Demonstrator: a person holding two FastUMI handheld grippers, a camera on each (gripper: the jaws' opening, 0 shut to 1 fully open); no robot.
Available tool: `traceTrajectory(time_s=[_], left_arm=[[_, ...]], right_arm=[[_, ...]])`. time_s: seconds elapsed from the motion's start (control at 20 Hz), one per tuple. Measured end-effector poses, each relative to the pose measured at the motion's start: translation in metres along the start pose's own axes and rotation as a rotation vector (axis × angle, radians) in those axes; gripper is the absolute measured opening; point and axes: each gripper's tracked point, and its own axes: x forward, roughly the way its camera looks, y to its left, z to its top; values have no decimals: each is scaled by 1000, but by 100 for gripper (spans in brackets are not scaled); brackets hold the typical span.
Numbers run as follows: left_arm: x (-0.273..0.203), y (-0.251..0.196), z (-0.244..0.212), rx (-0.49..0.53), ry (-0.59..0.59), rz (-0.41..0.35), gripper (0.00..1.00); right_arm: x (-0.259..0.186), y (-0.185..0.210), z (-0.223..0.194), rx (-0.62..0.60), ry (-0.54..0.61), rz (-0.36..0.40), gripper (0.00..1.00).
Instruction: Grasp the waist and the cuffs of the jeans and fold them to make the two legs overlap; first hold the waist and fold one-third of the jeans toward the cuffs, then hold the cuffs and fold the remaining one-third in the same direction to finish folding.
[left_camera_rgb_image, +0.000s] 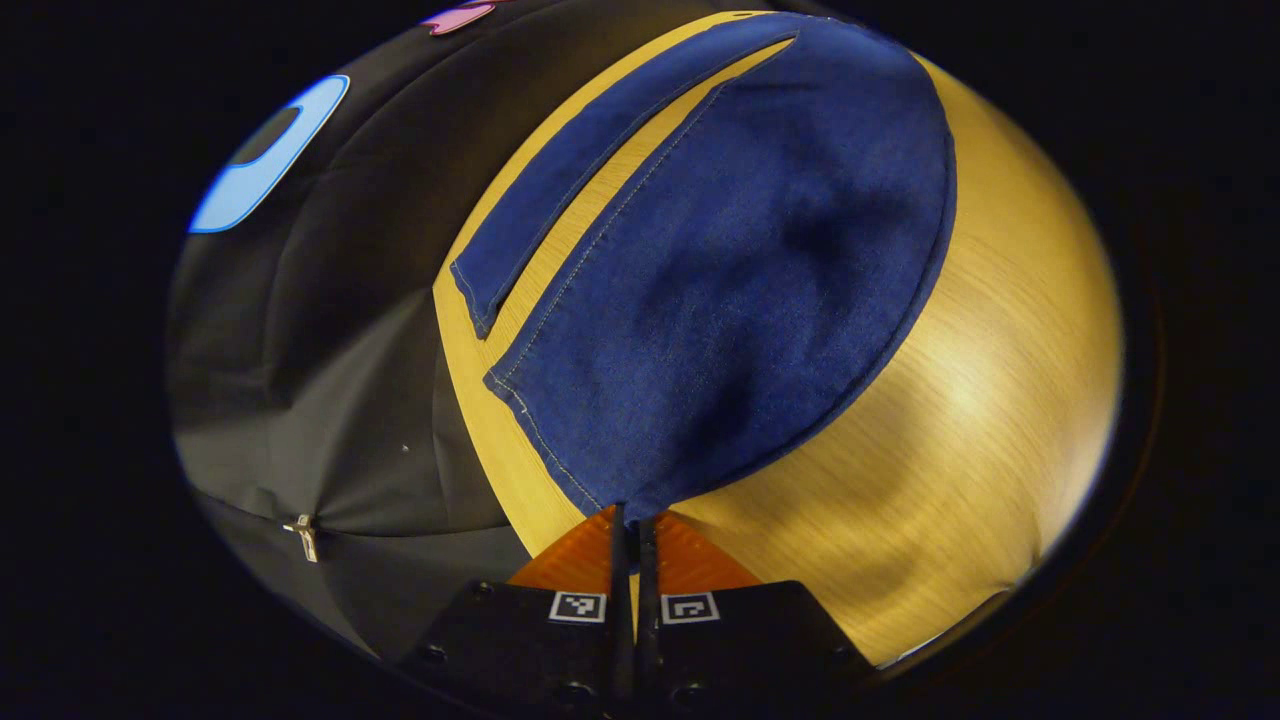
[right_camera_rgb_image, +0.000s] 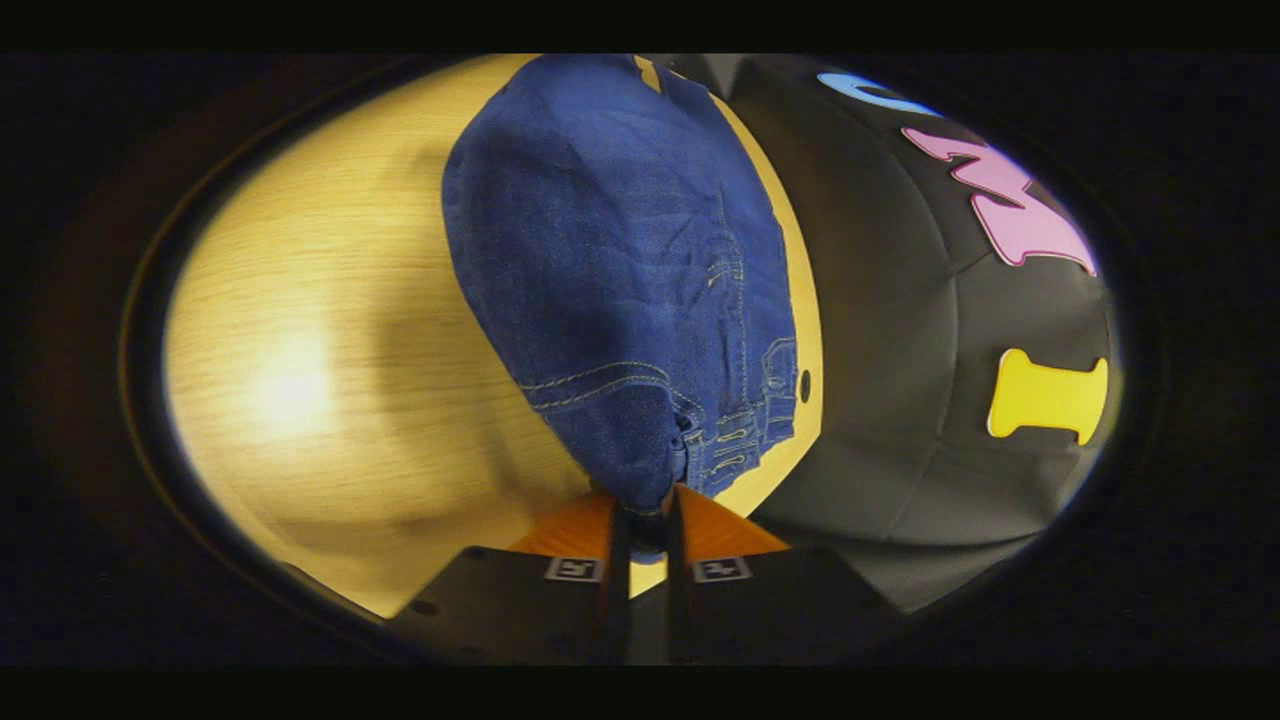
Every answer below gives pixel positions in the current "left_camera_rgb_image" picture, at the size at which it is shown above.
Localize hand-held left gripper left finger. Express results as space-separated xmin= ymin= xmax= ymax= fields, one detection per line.
xmin=400 ymin=505 xmax=636 ymax=706

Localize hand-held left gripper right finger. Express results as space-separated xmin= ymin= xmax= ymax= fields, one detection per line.
xmin=637 ymin=510 xmax=871 ymax=706

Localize blue jeans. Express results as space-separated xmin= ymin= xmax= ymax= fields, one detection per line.
xmin=450 ymin=12 xmax=958 ymax=521

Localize silver metal clip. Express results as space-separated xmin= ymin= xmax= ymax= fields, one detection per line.
xmin=283 ymin=514 xmax=321 ymax=563

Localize black backdrop cloth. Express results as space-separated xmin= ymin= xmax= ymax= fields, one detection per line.
xmin=168 ymin=0 xmax=701 ymax=661

